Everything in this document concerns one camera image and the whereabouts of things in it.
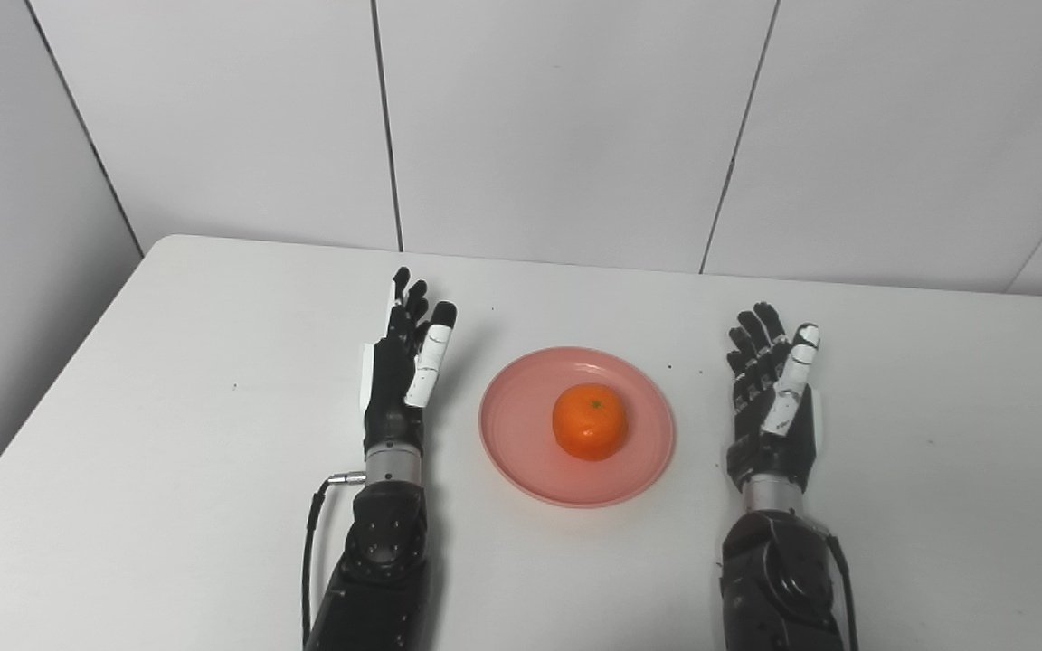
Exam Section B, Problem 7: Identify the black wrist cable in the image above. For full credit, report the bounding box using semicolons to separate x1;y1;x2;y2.
824;532;859;651
300;471;369;648

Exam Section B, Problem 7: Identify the orange fruit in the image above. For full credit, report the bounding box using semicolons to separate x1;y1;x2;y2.
552;383;629;463

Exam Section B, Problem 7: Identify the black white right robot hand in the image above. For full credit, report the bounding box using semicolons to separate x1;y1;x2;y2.
725;302;826;495

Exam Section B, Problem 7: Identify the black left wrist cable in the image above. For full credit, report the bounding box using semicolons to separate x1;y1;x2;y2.
300;471;369;648

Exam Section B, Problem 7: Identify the pink round plate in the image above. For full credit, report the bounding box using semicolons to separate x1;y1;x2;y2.
478;347;676;509

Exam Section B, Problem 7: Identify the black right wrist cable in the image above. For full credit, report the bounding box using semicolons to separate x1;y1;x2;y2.
824;532;859;651

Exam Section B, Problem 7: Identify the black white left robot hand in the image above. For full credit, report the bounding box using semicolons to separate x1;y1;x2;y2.
359;267;459;459

